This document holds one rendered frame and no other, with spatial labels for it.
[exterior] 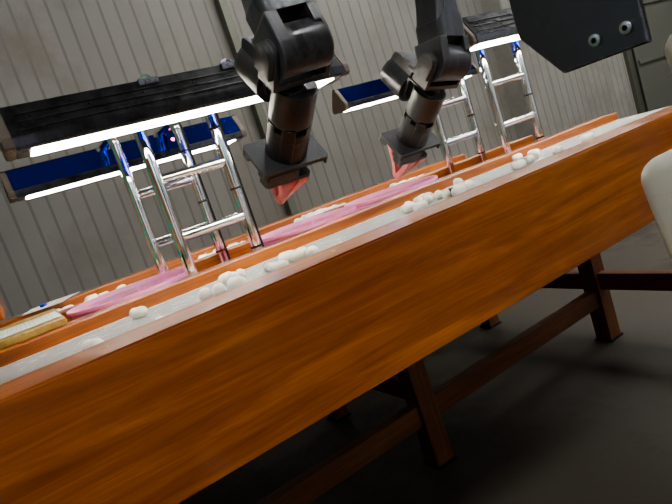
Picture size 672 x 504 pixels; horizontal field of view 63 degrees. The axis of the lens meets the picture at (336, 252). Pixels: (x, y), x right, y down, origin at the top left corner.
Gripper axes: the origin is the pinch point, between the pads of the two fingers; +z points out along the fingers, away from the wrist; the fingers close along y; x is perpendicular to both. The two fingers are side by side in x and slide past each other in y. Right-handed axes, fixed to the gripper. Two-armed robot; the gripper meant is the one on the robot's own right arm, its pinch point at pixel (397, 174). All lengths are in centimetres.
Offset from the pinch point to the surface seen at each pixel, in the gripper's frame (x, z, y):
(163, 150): -56, 32, 25
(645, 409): 63, 52, -59
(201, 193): -37, 31, 23
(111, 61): -172, 84, 1
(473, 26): -23.8, -12.3, -37.5
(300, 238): -5.4, 17.6, 16.0
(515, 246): 28.1, -9.4, 0.8
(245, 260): -5.2, 17.8, 29.0
